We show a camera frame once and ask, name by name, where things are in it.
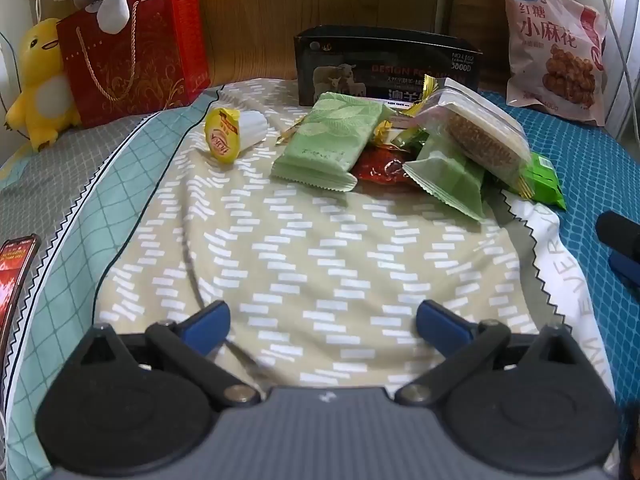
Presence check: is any yellow duck plush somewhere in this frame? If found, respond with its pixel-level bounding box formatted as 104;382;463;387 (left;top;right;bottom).
6;17;82;152

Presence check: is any yellow-lid jelly cup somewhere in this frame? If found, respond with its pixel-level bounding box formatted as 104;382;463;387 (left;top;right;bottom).
204;106;269;165

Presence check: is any yellow snack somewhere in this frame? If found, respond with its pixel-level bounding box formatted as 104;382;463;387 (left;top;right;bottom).
385;74;442;131

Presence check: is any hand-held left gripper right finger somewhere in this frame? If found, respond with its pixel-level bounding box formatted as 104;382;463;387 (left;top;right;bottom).
397;300;583;407

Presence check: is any small pale green snack packet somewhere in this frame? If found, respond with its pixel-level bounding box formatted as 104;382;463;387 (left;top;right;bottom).
402;132;489;224

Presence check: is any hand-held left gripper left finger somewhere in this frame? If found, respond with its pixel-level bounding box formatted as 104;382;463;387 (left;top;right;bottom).
75;300;262;407

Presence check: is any black cardboard box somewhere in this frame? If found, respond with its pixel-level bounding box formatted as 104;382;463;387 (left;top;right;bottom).
293;24;484;108

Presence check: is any bright green snack packet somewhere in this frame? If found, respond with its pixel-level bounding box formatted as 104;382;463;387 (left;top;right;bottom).
500;151;568;212

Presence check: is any smartphone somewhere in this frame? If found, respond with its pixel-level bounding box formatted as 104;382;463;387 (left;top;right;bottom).
0;234;41;361

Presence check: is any patterned bed sheet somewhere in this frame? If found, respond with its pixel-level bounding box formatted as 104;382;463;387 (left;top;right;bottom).
0;77;617;480

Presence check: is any red cardboard box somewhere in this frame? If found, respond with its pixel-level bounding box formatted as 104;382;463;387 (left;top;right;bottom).
125;0;211;102

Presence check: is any clear round cake packet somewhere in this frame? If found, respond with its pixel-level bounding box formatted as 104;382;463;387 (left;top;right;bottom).
415;77;533;199

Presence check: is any white cable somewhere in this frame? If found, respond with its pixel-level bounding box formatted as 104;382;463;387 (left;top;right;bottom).
589;0;632;128

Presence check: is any large pale green snack packet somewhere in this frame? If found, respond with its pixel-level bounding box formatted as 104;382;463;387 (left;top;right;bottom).
270;91;394;194

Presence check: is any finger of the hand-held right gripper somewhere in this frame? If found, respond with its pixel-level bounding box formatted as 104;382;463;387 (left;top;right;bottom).
595;210;640;262
607;251;640;287

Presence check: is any frosted glass sliding door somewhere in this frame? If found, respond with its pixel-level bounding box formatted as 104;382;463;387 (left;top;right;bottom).
607;0;640;147

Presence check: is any pink twisted-dough snack bag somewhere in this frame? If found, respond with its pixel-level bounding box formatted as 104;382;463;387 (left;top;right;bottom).
493;0;609;126

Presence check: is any wooden board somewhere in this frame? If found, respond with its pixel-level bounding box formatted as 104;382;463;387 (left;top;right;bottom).
127;0;444;107

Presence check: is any blue mesh mat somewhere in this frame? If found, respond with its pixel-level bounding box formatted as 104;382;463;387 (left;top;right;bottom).
475;87;640;413

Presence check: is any red gift bag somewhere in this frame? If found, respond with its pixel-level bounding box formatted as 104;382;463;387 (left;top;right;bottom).
56;2;201;130

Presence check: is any red snack packet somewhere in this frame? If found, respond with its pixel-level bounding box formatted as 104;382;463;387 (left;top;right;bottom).
352;142;427;189

